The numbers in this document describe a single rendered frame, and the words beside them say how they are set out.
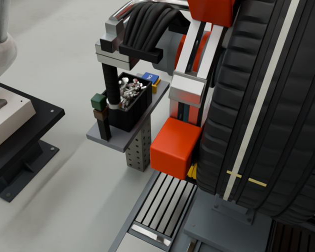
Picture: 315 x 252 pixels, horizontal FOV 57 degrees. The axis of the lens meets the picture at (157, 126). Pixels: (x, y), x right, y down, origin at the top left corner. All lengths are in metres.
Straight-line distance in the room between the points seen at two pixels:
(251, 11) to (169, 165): 0.30
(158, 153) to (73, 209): 1.02
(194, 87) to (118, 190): 1.06
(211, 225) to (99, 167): 0.71
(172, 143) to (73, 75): 1.73
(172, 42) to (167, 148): 0.33
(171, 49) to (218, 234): 0.73
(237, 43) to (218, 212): 0.86
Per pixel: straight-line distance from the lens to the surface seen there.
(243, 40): 0.48
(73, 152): 1.71
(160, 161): 0.56
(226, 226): 1.21
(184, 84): 0.54
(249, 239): 1.21
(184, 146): 0.54
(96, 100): 0.98
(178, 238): 1.25
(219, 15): 0.52
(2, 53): 1.43
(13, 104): 1.49
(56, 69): 2.31
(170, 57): 0.77
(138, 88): 1.16
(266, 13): 0.49
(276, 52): 0.47
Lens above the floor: 1.31
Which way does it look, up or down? 48 degrees down
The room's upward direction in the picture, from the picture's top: straight up
